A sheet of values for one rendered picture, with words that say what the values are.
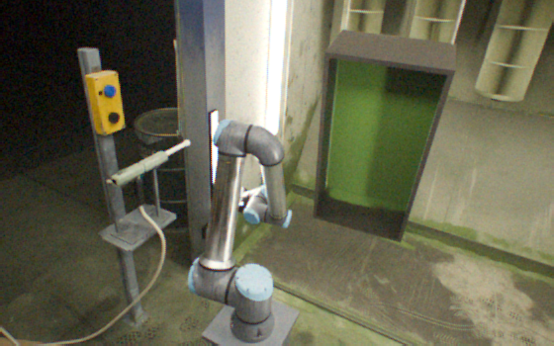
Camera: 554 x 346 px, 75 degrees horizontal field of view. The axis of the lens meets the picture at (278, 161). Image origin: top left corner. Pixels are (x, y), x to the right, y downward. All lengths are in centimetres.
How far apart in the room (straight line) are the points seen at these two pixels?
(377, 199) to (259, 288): 153
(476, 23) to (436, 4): 49
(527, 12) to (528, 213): 147
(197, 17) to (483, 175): 251
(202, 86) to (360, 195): 145
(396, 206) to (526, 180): 113
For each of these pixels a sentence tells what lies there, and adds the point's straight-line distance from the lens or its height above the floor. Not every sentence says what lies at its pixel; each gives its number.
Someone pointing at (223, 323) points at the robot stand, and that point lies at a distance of 169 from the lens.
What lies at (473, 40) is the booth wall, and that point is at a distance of 338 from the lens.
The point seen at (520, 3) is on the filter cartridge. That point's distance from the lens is 299.
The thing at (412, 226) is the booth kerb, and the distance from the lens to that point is 333.
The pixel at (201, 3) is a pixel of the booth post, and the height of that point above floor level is 182.
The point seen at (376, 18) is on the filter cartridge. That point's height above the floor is 169.
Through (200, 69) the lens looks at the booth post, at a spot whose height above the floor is 150.
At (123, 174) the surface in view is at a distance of 172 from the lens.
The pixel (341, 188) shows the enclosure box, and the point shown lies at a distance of 278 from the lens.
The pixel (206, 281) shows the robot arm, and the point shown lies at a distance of 152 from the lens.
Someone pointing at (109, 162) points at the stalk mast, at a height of 112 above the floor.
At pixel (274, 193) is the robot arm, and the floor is 113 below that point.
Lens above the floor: 198
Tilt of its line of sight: 28 degrees down
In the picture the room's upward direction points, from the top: 4 degrees clockwise
